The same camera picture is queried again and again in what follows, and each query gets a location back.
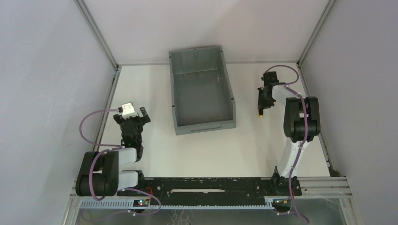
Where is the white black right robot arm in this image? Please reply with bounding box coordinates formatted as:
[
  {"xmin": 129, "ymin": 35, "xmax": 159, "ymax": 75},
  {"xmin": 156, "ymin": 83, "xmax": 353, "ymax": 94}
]
[{"xmin": 257, "ymin": 71, "xmax": 321, "ymax": 195}]

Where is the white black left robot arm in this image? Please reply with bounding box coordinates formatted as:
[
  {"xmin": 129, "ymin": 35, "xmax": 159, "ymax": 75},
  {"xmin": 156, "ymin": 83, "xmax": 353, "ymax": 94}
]
[{"xmin": 75, "ymin": 103, "xmax": 151, "ymax": 201}]

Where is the grey plastic storage bin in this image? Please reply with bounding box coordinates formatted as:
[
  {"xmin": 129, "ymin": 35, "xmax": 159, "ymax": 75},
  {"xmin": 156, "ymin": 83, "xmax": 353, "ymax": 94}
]
[{"xmin": 168, "ymin": 45, "xmax": 237, "ymax": 135}]

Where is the small lit circuit board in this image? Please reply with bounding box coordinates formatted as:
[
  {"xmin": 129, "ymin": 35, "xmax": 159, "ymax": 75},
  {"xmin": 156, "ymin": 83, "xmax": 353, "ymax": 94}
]
[{"xmin": 133, "ymin": 199, "xmax": 150, "ymax": 207}]

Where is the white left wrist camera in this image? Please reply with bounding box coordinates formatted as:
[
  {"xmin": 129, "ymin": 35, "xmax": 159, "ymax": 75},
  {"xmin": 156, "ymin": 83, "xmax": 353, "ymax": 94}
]
[{"xmin": 118, "ymin": 102, "xmax": 138, "ymax": 119}]

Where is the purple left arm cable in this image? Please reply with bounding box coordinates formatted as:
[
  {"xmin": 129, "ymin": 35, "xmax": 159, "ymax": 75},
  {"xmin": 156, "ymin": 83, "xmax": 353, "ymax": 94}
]
[{"xmin": 79, "ymin": 108, "xmax": 162, "ymax": 225}]

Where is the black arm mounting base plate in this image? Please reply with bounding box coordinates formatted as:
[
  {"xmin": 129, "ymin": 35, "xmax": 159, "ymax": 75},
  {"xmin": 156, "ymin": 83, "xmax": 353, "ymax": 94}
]
[{"xmin": 136, "ymin": 177, "xmax": 302, "ymax": 205}]

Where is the grey slotted cable duct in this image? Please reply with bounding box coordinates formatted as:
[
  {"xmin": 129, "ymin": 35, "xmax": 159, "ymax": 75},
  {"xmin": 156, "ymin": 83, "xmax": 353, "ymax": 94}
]
[{"xmin": 79, "ymin": 199, "xmax": 274, "ymax": 210}]

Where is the aluminium enclosure frame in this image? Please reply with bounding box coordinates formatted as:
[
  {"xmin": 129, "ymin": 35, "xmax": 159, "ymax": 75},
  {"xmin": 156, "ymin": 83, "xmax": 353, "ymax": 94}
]
[{"xmin": 57, "ymin": 0, "xmax": 345, "ymax": 225}]

